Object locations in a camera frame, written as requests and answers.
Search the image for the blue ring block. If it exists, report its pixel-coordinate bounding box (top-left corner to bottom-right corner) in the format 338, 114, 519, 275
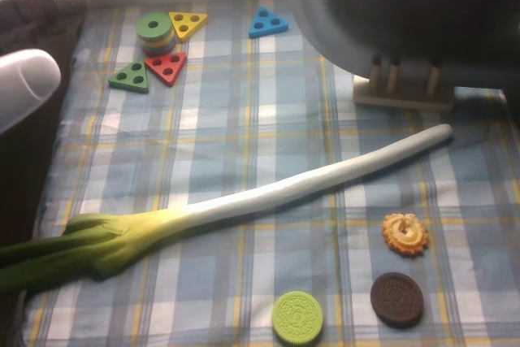
140, 37, 178, 58

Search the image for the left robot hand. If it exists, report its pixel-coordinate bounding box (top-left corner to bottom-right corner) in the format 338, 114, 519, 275
0, 0, 89, 136

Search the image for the blue plaid tablecloth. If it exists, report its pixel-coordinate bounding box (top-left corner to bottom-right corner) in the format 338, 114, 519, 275
24, 0, 520, 347

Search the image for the swirled butter cookie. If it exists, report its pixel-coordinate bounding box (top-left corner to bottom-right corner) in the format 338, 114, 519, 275
381, 212, 431, 258

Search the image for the green sandwich cookie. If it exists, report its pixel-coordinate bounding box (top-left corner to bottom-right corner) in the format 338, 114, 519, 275
271, 290, 325, 347

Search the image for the red triangle block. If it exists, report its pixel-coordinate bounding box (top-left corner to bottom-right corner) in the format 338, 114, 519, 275
144, 51, 189, 88

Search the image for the chocolate sandwich cookie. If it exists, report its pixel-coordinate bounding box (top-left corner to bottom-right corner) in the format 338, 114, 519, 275
369, 271, 425, 328

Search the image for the blue triangle block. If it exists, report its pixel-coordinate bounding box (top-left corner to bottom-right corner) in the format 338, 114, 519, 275
248, 5, 290, 39

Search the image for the leek stalk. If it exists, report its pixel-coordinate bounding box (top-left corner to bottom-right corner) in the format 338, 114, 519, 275
0, 123, 454, 295

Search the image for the yellow triangle block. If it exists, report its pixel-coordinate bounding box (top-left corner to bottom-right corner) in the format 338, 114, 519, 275
168, 11, 209, 43

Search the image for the green triangle block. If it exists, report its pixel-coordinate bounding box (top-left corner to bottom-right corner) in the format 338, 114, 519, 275
107, 60, 150, 95

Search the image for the large steel kitchen knife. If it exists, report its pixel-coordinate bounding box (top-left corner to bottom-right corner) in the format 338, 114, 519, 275
286, 0, 520, 92

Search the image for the wooden peg board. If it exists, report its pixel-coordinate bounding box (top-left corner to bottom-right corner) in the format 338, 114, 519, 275
352, 56, 455, 111

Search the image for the green ring block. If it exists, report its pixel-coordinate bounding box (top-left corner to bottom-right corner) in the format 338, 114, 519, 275
135, 11, 173, 46

